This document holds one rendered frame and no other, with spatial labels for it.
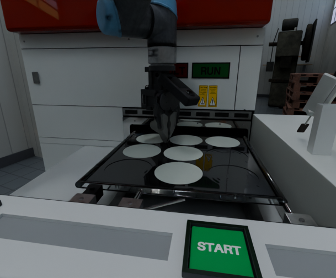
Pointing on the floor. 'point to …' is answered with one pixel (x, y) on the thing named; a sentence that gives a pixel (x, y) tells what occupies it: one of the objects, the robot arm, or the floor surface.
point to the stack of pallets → (293, 108)
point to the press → (288, 57)
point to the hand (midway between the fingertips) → (167, 139)
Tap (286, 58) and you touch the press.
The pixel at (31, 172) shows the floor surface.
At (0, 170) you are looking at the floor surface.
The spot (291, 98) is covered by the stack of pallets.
